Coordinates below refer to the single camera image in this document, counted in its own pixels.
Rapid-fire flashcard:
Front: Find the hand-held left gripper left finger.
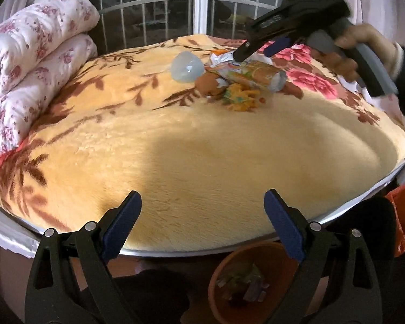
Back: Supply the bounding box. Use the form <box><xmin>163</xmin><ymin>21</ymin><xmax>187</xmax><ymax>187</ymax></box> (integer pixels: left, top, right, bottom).
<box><xmin>25</xmin><ymin>190</ymin><xmax>143</xmax><ymax>324</ymax></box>

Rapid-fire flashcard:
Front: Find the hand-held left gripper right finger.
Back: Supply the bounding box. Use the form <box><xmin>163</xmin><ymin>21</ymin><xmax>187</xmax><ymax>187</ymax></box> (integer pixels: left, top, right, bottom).
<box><xmin>263</xmin><ymin>189</ymin><xmax>383</xmax><ymax>324</ymax></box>

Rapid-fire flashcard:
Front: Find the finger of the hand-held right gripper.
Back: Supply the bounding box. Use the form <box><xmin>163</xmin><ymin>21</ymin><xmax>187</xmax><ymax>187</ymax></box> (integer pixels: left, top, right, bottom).
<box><xmin>262</xmin><ymin>36</ymin><xmax>296</xmax><ymax>57</ymax></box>
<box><xmin>232</xmin><ymin>31</ymin><xmax>292</xmax><ymax>64</ymax></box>

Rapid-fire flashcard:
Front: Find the white orange foil wrapper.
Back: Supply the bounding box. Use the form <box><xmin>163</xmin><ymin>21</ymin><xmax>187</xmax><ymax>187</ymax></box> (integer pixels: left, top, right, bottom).
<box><xmin>208</xmin><ymin>49</ymin><xmax>245</xmax><ymax>69</ymax></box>

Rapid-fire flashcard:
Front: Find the orange snack wrapper tube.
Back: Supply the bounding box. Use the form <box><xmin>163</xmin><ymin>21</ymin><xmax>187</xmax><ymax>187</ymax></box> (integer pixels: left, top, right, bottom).
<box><xmin>223</xmin><ymin>61</ymin><xmax>288</xmax><ymax>92</ymax></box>

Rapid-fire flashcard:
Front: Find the yellow wrapper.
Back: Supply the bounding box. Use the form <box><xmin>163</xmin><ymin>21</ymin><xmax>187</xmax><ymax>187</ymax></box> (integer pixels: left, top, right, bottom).
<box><xmin>222</xmin><ymin>86</ymin><xmax>268</xmax><ymax>113</ymax></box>

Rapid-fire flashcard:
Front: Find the translucent plastic cup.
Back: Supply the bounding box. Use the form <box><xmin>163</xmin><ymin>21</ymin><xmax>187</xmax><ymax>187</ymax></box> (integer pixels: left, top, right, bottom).
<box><xmin>169</xmin><ymin>52</ymin><xmax>207</xmax><ymax>83</ymax></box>

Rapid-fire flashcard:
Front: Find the orange plastic bin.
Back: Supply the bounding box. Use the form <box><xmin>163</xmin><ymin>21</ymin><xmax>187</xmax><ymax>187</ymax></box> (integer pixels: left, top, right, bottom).
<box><xmin>207</xmin><ymin>241</ymin><xmax>306</xmax><ymax>324</ymax></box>

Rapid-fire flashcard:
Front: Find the person's right hand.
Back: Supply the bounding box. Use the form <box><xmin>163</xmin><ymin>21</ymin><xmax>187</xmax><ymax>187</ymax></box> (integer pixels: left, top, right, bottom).
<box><xmin>333</xmin><ymin>23</ymin><xmax>401</xmax><ymax>82</ymax></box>

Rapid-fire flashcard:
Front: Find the heap of mixed wrappers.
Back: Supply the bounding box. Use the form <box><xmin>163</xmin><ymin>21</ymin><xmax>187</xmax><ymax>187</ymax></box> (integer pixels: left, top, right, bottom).
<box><xmin>216</xmin><ymin>262</ymin><xmax>274</xmax><ymax>306</ymax></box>

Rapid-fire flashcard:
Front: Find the pale curtain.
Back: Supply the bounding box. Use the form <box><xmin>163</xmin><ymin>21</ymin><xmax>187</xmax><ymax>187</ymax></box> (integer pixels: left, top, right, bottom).
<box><xmin>324</xmin><ymin>0</ymin><xmax>405</xmax><ymax>43</ymax></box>

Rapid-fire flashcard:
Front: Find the white barred window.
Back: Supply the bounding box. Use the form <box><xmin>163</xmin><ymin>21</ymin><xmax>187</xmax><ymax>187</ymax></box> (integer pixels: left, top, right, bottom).
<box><xmin>32</xmin><ymin>0</ymin><xmax>326</xmax><ymax>41</ymax></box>

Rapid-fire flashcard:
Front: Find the yellow floral plush blanket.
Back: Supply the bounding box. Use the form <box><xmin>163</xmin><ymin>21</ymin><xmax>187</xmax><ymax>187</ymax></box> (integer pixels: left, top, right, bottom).
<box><xmin>0</xmin><ymin>34</ymin><xmax>405</xmax><ymax>252</ymax></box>

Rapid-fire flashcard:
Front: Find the orange plastic bag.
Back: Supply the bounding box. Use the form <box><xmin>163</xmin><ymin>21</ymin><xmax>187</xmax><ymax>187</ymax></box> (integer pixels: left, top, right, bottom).
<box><xmin>384</xmin><ymin>185</ymin><xmax>405</xmax><ymax>258</ymax></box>

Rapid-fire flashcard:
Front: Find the folded pink floral quilt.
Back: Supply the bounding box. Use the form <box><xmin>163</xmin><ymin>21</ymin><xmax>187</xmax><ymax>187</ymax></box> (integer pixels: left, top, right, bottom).
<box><xmin>0</xmin><ymin>0</ymin><xmax>100</xmax><ymax>157</ymax></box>

